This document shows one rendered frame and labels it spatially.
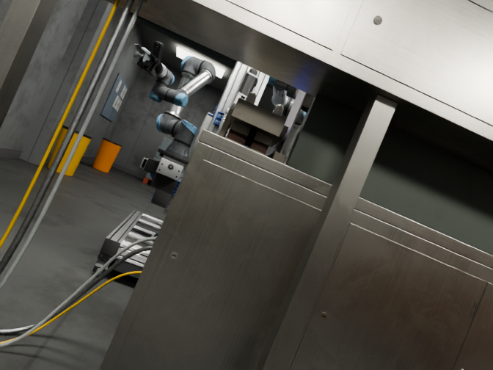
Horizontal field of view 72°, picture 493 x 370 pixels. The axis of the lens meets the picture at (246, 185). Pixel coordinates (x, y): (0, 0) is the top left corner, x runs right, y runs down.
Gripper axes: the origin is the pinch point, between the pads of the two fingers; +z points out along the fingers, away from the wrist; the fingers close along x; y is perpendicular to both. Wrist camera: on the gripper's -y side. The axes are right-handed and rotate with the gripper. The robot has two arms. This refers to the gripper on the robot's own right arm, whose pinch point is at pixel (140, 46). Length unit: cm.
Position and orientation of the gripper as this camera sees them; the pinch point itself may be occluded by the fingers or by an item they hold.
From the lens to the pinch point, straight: 189.6
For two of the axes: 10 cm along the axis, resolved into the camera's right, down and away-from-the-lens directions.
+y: -5.1, 8.6, 0.1
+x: -8.3, -5.0, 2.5
